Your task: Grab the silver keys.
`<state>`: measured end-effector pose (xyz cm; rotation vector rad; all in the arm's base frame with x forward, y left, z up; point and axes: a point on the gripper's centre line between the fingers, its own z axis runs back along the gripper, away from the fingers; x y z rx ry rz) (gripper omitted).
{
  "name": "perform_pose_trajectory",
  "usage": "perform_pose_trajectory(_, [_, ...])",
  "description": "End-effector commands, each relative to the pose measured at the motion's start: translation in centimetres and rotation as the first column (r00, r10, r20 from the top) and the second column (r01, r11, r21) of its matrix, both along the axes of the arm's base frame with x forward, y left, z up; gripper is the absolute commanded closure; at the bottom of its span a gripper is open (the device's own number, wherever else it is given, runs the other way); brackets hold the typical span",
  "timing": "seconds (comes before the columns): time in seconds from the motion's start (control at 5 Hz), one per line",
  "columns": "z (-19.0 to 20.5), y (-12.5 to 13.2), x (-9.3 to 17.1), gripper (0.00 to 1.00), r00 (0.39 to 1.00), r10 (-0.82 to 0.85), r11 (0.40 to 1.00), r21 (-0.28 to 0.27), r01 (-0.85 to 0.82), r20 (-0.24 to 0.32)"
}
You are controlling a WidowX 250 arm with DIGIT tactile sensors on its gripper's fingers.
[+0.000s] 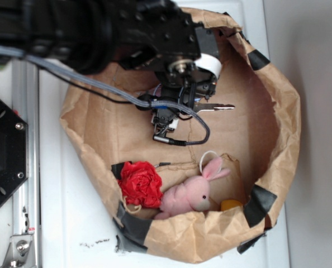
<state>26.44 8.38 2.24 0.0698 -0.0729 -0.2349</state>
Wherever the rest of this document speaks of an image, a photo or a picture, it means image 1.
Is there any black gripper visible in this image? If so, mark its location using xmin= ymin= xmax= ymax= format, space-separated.
xmin=118 ymin=1 xmax=221 ymax=105

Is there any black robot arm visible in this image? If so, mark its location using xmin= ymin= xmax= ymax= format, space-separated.
xmin=0 ymin=1 xmax=220 ymax=103

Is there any brown paper bag tray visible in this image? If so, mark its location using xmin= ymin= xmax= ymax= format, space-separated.
xmin=60 ymin=8 xmax=301 ymax=263

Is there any red crumpled paper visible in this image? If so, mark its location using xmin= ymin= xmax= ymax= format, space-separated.
xmin=118 ymin=161 xmax=163 ymax=209

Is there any pink plush bunny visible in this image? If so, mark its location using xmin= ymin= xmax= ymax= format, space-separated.
xmin=154 ymin=150 xmax=231 ymax=220

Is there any yellow rubber duck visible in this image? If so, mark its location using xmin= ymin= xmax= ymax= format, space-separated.
xmin=220 ymin=199 xmax=243 ymax=211

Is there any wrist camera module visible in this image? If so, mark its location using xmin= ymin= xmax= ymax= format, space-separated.
xmin=151 ymin=108 xmax=179 ymax=138

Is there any aluminium extrusion rail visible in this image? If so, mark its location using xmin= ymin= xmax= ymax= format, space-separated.
xmin=1 ymin=60 xmax=42 ymax=267

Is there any grey braided cable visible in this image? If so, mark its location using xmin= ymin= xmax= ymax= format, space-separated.
xmin=0 ymin=44 xmax=211 ymax=147

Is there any black octagonal mount plate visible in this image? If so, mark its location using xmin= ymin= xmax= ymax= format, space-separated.
xmin=0 ymin=100 xmax=28 ymax=207

